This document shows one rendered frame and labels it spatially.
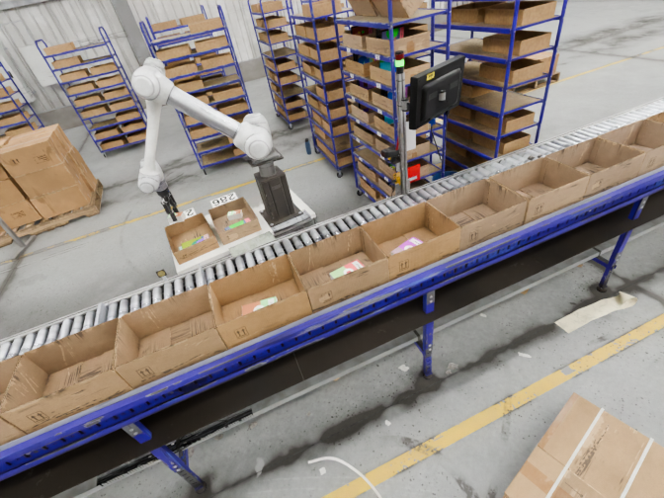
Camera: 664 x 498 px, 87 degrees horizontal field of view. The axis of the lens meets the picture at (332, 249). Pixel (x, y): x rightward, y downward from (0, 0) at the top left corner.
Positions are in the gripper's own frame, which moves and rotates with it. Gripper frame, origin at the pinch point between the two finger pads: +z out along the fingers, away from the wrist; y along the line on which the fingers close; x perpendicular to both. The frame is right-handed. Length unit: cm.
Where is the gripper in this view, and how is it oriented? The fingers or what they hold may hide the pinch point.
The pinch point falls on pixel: (175, 214)
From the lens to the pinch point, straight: 262.7
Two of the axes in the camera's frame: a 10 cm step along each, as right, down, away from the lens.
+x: 9.9, -1.3, -0.8
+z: 1.5, 7.7, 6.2
